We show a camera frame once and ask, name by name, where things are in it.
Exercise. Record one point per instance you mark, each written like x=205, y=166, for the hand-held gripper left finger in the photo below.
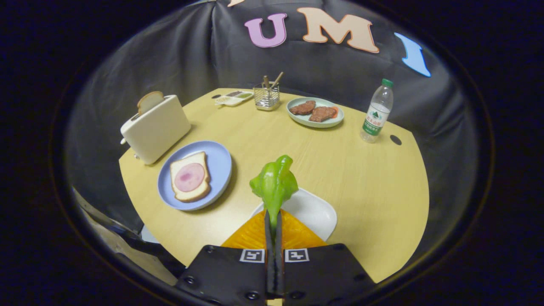
x=225, y=272

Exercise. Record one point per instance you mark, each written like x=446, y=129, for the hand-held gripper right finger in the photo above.
x=318, y=272

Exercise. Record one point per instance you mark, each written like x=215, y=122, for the green lettuce leaf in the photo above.
x=274, y=187

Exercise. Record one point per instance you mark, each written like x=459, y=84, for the brown crust bread slice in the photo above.
x=149, y=101

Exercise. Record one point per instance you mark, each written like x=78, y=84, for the white square plate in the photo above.
x=310, y=212

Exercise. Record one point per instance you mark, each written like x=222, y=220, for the white bread slice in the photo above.
x=183, y=196

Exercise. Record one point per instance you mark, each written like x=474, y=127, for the pink ham slice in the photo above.
x=189, y=177

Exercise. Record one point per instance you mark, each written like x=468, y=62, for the blue round plate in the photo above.
x=219, y=165

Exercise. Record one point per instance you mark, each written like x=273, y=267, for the pale green plate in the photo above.
x=316, y=124

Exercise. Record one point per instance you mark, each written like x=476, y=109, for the white toaster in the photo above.
x=157, y=131

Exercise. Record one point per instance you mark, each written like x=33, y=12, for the brown meat patty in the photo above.
x=323, y=114
x=302, y=108

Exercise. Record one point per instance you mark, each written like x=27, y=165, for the clear plastic water bottle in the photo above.
x=376, y=119

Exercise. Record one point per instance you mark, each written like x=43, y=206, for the white divided seasoning dish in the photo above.
x=231, y=101

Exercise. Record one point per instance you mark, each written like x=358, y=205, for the short brown utensil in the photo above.
x=266, y=81

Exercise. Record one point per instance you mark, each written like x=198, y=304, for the light wooden utensil stick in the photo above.
x=277, y=80

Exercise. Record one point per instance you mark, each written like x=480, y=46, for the black backdrop cloth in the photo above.
x=191, y=55

